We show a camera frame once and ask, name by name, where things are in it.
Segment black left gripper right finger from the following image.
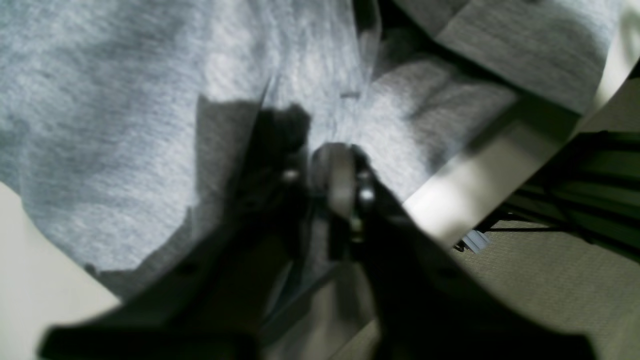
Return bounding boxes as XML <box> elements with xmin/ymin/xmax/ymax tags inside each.
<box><xmin>312</xmin><ymin>142</ymin><xmax>598</xmax><ymax>360</ymax></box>

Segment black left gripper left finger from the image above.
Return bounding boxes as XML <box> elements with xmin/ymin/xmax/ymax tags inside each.
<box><xmin>38</xmin><ymin>107</ymin><xmax>311</xmax><ymax>360</ymax></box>

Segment grey T-shirt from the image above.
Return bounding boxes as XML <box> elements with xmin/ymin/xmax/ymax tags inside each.
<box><xmin>1</xmin><ymin>0</ymin><xmax>622</xmax><ymax>299</ymax></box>

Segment aluminium rail at back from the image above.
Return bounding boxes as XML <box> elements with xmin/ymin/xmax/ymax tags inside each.
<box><xmin>452</xmin><ymin>75</ymin><xmax>640</xmax><ymax>263</ymax></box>

